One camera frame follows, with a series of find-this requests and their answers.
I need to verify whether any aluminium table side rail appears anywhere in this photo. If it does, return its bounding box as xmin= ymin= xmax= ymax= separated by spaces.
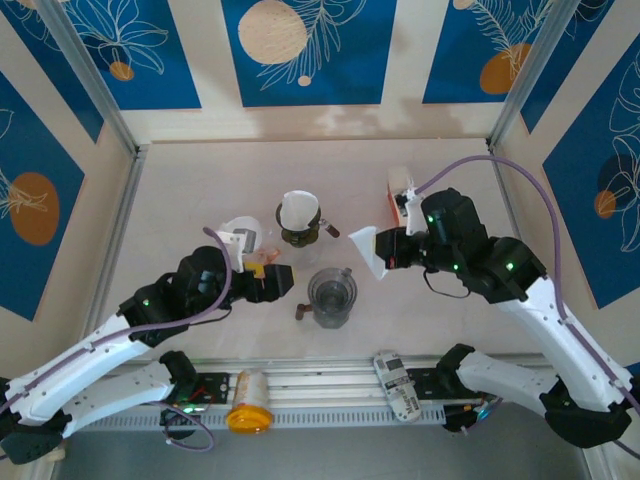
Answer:
xmin=93 ymin=143 xmax=151 ymax=329
xmin=485 ymin=139 xmax=564 ymax=361

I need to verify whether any jar with orange lid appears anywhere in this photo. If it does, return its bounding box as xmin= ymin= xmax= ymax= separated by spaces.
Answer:
xmin=225 ymin=368 xmax=275 ymax=438

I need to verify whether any white orange filter bag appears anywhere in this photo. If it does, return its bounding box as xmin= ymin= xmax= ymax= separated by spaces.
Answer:
xmin=387 ymin=166 xmax=417 ymax=228

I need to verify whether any aluminium frame leg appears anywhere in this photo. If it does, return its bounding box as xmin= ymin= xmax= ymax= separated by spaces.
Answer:
xmin=567 ymin=399 xmax=619 ymax=480
xmin=19 ymin=457 xmax=69 ymax=480

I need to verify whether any aluminium frame post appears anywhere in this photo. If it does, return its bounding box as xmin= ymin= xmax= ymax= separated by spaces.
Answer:
xmin=34 ymin=0 xmax=140 ymax=157
xmin=488 ymin=0 xmax=576 ymax=148

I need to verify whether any olive green plastic dripper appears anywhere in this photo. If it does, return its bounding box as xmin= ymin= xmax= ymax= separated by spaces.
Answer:
xmin=274 ymin=212 xmax=324 ymax=249

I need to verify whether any black controller board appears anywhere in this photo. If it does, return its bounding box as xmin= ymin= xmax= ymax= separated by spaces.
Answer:
xmin=158 ymin=403 xmax=207 ymax=430
xmin=442 ymin=401 xmax=496 ymax=435

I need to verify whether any smoky grey plastic dripper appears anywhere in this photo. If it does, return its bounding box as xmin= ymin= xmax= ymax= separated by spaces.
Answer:
xmin=307 ymin=266 xmax=359 ymax=314

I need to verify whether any clear glass server brown handle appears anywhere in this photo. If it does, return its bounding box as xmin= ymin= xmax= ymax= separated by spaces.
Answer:
xmin=277 ymin=217 xmax=342 ymax=272

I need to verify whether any grey slotted cable duct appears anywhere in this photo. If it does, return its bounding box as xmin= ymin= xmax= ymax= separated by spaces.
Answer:
xmin=74 ymin=404 xmax=446 ymax=433

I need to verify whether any grey mug with brown handle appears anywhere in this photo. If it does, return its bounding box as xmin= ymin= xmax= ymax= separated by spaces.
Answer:
xmin=296 ymin=272 xmax=359 ymax=330

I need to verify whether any horizontal aluminium frame beam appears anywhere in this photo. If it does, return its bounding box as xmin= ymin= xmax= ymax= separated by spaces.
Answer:
xmin=119 ymin=352 xmax=589 ymax=404

